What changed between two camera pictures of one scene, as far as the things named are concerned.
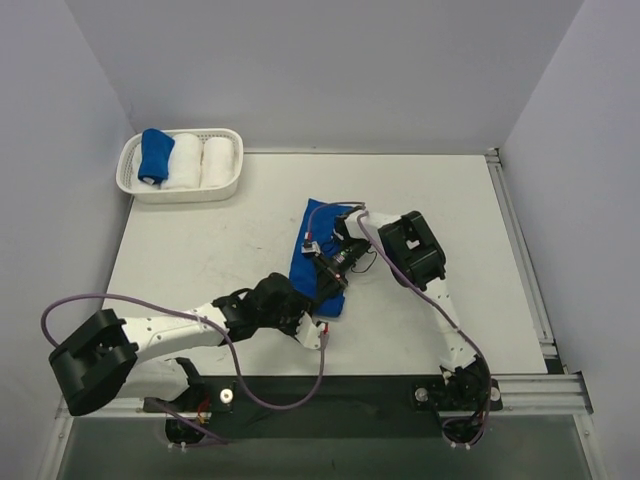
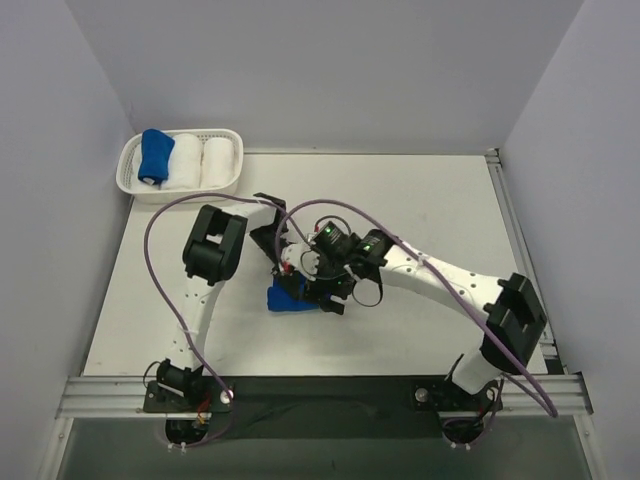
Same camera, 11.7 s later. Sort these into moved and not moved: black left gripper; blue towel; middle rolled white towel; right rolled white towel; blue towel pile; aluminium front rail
Moved: black left gripper; blue towel pile
Not moved: aluminium front rail; middle rolled white towel; right rolled white towel; blue towel
